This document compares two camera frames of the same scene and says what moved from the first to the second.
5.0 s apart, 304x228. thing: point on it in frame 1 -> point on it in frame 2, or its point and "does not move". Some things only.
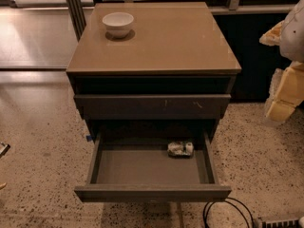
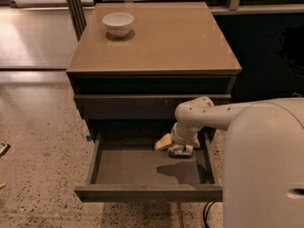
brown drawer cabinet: x=152 y=67 does not move
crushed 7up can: x=180 y=148 does not move
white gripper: x=294 y=37 -> x=185 y=141
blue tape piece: x=88 y=138 does not move
